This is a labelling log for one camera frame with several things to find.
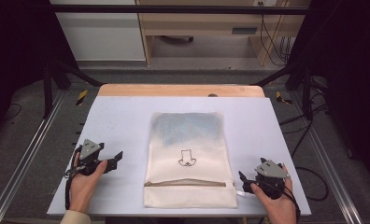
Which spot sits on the black horizontal frame bar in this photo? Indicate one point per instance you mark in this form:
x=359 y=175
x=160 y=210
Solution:
x=173 y=9

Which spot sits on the light wooden table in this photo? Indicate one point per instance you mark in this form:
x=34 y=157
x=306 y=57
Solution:
x=173 y=90

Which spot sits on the dark curtain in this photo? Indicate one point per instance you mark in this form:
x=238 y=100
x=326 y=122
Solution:
x=15 y=46
x=348 y=77

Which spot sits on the person's right hand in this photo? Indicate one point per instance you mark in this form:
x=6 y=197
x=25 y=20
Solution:
x=279 y=210

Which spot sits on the white cabinet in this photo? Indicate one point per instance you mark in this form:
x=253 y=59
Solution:
x=102 y=34

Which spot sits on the white foam board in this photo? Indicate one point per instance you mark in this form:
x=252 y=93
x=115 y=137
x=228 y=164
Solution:
x=117 y=124

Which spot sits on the person's left hand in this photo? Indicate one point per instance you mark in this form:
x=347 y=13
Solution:
x=82 y=189

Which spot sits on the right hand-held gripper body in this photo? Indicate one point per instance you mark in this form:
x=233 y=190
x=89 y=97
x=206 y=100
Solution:
x=270 y=174

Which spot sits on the black metal stand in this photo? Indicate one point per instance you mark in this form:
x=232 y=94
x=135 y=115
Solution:
x=48 y=90
x=306 y=93

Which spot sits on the cream mesh zipper laundry bag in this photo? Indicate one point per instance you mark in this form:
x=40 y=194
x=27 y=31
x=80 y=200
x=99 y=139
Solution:
x=189 y=146

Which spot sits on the aluminium floor rail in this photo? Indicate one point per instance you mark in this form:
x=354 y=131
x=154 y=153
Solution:
x=329 y=161
x=24 y=158

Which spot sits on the light wooden desk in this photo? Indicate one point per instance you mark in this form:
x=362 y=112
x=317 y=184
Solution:
x=202 y=21

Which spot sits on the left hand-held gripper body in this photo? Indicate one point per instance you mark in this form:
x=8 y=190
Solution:
x=88 y=148

